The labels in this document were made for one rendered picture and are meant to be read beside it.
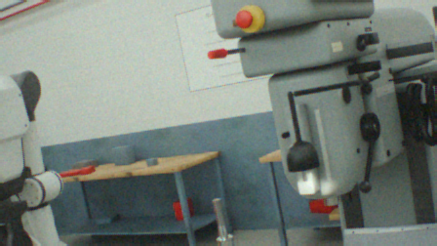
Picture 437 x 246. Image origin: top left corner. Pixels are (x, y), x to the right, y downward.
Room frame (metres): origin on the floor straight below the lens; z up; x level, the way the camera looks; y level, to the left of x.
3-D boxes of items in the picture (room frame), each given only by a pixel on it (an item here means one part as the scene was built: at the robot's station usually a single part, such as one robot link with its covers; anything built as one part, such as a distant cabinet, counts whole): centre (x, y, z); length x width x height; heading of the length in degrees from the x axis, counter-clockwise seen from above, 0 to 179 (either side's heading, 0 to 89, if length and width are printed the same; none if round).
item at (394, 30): (2.05, -0.52, 1.66); 0.80 x 0.23 x 0.20; 145
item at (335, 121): (1.64, -0.24, 1.47); 0.21 x 0.19 x 0.32; 55
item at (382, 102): (1.80, -0.35, 1.47); 0.24 x 0.19 x 0.26; 55
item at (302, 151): (1.46, -0.16, 1.44); 0.07 x 0.07 x 0.06
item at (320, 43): (1.67, -0.26, 1.68); 0.34 x 0.24 x 0.10; 145
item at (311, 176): (1.55, -0.17, 1.45); 0.04 x 0.04 x 0.21; 55
